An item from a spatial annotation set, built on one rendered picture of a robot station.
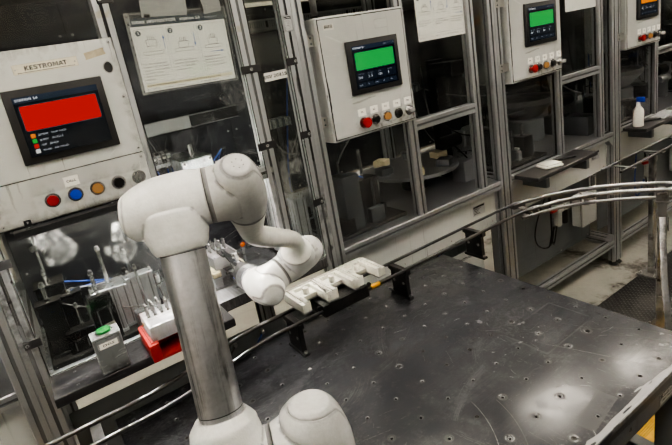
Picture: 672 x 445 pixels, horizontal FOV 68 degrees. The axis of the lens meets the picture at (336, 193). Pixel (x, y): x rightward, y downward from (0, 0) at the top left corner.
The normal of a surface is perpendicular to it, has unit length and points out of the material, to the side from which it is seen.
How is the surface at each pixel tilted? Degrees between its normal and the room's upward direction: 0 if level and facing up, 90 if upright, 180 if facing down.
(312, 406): 6
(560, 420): 0
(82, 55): 90
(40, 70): 90
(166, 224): 78
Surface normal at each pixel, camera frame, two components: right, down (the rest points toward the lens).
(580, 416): -0.17, -0.95
